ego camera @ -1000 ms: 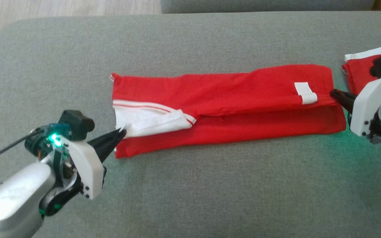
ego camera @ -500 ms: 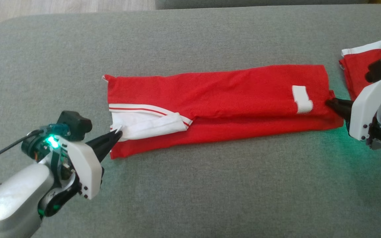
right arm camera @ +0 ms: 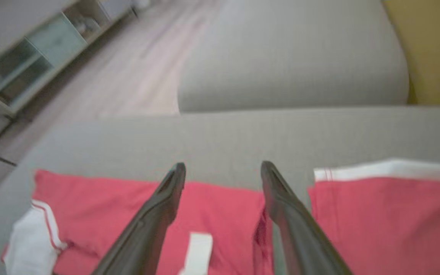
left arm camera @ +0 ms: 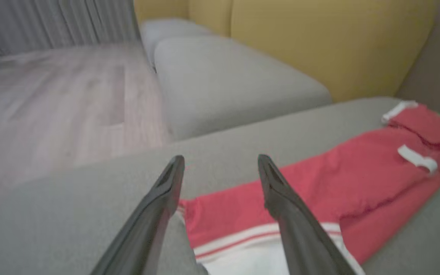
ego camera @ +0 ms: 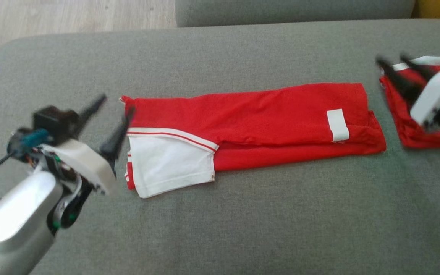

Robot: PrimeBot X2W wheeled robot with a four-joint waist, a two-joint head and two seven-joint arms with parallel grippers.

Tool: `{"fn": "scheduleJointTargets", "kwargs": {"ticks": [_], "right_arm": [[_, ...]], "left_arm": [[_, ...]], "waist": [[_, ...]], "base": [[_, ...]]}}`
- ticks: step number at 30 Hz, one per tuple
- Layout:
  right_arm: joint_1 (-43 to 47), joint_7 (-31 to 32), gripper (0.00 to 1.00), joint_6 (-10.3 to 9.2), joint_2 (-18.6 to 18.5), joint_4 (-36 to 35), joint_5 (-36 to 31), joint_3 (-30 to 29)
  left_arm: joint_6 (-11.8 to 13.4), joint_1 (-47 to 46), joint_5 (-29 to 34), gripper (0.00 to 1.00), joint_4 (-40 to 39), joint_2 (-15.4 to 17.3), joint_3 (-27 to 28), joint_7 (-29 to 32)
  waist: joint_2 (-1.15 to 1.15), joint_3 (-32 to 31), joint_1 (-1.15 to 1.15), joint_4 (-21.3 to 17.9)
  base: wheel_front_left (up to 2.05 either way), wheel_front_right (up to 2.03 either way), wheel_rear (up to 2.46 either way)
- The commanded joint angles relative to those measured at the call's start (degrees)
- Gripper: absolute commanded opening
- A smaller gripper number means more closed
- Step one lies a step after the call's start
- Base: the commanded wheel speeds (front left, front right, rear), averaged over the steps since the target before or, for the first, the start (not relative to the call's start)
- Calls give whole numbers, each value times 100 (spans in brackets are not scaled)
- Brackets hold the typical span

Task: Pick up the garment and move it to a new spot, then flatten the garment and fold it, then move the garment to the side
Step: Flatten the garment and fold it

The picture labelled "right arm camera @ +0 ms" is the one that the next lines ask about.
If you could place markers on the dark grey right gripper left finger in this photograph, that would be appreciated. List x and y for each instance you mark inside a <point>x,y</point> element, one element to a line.
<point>147,229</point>

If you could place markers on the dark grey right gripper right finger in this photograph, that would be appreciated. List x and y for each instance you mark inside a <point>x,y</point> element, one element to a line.
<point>300,236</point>

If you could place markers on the red basketball jersey number 23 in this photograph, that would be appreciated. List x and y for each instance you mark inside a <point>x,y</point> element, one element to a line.
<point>101,202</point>

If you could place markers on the red shorts with white stripe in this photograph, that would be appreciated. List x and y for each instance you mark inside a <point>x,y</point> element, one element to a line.
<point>388,225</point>

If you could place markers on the white cabinet with glass doors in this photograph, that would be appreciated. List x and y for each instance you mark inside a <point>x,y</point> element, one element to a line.
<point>36,53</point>

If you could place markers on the wide grey sofa seat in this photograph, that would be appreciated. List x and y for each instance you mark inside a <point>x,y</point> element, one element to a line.
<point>224,137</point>

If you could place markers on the grey sofa seat cushion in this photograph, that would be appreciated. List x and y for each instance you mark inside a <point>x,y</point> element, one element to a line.
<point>292,57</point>

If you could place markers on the yellow sofa backrest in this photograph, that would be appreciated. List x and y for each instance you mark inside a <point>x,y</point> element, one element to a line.
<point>434,49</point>

